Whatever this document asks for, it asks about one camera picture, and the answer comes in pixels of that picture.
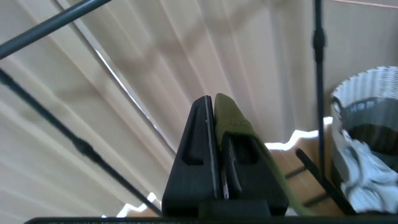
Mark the white laundry basket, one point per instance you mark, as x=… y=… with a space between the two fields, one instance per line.
x=367 y=81

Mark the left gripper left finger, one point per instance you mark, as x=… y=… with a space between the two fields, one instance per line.
x=199 y=180

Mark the beige curtain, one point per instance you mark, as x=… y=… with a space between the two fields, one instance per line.
x=186 y=46

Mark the green printed shirt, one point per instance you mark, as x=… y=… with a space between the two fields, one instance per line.
x=230 y=118

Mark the pink clothes hanger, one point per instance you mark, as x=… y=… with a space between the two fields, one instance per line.
x=373 y=4

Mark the pale grey shorts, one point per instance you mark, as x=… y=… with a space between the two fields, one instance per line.
x=373 y=183

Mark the black clothes rack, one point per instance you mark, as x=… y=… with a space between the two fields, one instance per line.
x=319 y=93

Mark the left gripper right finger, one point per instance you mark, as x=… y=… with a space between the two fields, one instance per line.
x=255 y=183

